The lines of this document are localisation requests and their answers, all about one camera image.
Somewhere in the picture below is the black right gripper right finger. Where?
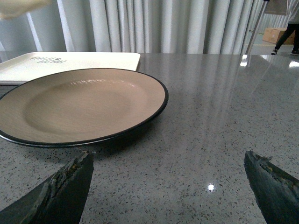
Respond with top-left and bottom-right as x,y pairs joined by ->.
244,151 -> 299,224

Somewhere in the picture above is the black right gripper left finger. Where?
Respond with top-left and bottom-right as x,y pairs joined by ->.
0,153 -> 93,224

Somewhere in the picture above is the tan plate with black rim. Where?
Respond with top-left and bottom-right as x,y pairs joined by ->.
0,69 -> 169,147

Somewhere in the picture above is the white steamed bun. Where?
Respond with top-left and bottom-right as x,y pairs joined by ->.
0,0 -> 52,19

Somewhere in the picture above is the white rectangular tray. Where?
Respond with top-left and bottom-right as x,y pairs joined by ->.
0,52 -> 141,85

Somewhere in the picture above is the brown cardboard box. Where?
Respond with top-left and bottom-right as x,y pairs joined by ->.
263,28 -> 295,45

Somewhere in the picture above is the person in dark trousers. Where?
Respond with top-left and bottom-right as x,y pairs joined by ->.
271,0 -> 299,56

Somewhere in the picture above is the grey pleated curtain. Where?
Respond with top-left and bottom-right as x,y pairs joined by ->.
0,0 -> 254,54

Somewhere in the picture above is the metal stand pole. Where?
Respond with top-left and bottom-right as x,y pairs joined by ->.
245,0 -> 269,55

